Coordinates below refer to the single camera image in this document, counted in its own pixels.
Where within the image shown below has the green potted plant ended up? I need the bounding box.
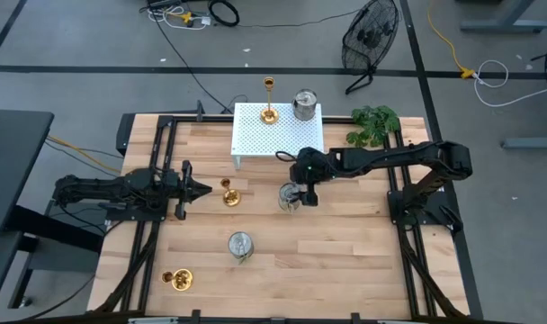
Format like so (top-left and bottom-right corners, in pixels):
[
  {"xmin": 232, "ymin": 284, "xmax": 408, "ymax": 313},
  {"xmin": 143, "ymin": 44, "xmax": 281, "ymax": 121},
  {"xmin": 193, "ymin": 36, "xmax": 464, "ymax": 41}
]
[{"xmin": 345, "ymin": 105, "xmax": 401, "ymax": 149}]

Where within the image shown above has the tall brass candlestick holder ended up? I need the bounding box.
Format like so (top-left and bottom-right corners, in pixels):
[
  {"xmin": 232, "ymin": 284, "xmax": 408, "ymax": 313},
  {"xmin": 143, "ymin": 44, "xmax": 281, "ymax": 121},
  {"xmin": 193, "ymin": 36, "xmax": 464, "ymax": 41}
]
[{"xmin": 260, "ymin": 76, "xmax": 280, "ymax": 126}]

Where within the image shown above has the small black cable loop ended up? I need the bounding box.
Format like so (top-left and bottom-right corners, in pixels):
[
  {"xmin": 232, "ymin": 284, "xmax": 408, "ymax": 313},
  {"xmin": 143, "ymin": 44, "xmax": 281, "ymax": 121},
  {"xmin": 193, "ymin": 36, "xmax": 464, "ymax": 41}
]
[{"xmin": 219, "ymin": 93, "xmax": 250, "ymax": 116}]

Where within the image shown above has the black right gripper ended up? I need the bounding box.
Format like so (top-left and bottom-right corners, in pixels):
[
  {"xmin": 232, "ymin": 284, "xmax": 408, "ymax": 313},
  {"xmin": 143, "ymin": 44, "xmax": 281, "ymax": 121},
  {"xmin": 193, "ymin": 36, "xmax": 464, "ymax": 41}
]
[{"xmin": 290, "ymin": 147, "xmax": 336, "ymax": 208}]

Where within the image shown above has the silver scented candle tin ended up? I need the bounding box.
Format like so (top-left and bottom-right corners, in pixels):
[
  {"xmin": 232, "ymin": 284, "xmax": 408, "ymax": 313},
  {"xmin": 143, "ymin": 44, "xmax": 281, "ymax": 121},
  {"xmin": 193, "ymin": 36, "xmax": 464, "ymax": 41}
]
[
  {"xmin": 277, "ymin": 182, "xmax": 304, "ymax": 214},
  {"xmin": 291, "ymin": 87, "xmax": 319, "ymax": 122},
  {"xmin": 227, "ymin": 230, "xmax": 256, "ymax": 266}
]

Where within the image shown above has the grey desk leg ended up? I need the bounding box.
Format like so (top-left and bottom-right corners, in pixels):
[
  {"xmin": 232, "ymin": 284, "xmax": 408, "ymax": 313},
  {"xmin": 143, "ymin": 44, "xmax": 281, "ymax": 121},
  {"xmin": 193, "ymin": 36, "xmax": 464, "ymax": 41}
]
[{"xmin": 460, "ymin": 0, "xmax": 547, "ymax": 34}]

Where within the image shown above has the black aluminium table frame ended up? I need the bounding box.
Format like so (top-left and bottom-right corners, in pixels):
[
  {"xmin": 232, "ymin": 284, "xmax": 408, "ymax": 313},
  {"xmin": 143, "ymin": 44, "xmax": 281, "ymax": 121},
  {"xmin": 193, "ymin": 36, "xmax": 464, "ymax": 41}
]
[{"xmin": 87, "ymin": 114, "xmax": 471, "ymax": 324}]

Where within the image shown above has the long black floor cable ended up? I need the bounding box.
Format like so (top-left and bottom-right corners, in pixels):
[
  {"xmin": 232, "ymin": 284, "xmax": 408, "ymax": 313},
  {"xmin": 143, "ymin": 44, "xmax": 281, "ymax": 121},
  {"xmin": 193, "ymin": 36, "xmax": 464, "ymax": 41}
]
[{"xmin": 149, "ymin": 8, "xmax": 233, "ymax": 114}]

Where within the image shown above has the yellow extension cable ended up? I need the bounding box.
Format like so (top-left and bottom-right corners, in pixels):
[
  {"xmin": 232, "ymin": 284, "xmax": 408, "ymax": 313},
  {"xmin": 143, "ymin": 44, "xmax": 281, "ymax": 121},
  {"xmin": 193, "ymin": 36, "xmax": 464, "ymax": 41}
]
[{"xmin": 426, "ymin": 0, "xmax": 477, "ymax": 80}]

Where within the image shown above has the short brass candlestick holder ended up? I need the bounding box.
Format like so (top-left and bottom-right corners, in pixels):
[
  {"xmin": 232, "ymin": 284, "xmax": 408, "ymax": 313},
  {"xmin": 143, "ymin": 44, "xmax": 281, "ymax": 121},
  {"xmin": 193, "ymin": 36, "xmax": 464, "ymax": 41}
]
[
  {"xmin": 220, "ymin": 177, "xmax": 243, "ymax": 208},
  {"xmin": 160, "ymin": 267, "xmax": 195, "ymax": 293}
]

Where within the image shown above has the dark grey desk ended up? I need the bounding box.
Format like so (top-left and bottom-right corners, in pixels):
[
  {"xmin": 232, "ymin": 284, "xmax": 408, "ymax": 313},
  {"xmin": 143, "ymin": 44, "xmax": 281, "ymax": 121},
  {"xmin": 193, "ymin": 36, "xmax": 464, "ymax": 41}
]
[{"xmin": 0, "ymin": 109, "xmax": 106, "ymax": 316}]

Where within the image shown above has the white tangled cable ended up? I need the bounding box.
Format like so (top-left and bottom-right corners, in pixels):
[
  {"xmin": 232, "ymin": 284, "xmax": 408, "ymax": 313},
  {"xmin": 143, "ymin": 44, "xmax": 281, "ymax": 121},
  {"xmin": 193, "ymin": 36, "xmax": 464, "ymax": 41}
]
[{"xmin": 146, "ymin": 5, "xmax": 202, "ymax": 31}]

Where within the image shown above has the black floor fan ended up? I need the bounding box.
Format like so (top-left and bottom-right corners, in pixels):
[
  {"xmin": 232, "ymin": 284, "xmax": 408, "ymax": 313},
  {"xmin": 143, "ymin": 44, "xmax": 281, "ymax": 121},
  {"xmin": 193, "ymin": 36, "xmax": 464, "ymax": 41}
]
[{"xmin": 340, "ymin": 0, "xmax": 400, "ymax": 96}]

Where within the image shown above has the black coiled cable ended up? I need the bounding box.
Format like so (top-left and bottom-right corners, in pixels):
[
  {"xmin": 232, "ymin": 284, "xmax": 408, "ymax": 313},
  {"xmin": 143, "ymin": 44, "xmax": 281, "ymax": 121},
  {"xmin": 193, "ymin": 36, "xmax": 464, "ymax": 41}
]
[{"xmin": 208, "ymin": 0, "xmax": 241, "ymax": 28}]

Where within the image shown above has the grey desk foot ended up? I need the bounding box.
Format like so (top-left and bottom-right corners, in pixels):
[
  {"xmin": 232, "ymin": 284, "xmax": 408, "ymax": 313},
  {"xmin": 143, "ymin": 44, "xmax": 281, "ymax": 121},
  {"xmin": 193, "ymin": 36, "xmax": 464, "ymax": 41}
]
[{"xmin": 501, "ymin": 136, "xmax": 547, "ymax": 151}]

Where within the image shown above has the black cable bundle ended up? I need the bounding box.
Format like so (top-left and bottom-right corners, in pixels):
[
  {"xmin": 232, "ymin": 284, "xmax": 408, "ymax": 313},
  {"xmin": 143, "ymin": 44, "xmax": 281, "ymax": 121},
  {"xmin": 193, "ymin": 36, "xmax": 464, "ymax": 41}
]
[{"xmin": 530, "ymin": 41, "xmax": 547, "ymax": 86}]

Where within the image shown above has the white perforated metal shelf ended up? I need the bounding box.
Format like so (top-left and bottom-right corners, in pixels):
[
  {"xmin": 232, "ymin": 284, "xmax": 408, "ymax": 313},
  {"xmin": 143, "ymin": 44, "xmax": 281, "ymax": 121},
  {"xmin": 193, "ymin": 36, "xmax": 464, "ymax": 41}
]
[{"xmin": 229, "ymin": 102, "xmax": 325, "ymax": 172}]

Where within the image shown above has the thin black floor cable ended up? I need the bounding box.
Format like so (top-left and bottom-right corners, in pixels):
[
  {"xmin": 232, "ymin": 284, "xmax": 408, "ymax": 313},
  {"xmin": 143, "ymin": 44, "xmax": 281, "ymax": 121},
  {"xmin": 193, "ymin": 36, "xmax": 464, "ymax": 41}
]
[{"xmin": 237, "ymin": 8, "xmax": 363, "ymax": 29}]

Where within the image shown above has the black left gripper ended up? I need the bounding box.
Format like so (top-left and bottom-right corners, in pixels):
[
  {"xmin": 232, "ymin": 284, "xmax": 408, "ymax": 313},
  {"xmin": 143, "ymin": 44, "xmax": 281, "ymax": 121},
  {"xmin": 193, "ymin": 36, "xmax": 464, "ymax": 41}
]
[{"xmin": 165, "ymin": 159, "xmax": 213, "ymax": 221}]

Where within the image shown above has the black power strip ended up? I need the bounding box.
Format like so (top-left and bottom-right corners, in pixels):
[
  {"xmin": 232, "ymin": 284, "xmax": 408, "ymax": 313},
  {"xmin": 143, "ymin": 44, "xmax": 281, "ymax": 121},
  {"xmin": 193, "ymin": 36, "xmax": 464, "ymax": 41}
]
[{"xmin": 146, "ymin": 0, "xmax": 185, "ymax": 10}]

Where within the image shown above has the white power cable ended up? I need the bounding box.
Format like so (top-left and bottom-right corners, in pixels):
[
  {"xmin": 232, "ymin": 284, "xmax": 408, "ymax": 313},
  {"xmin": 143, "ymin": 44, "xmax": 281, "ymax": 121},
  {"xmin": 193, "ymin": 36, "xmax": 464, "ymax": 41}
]
[{"xmin": 473, "ymin": 58, "xmax": 547, "ymax": 108}]

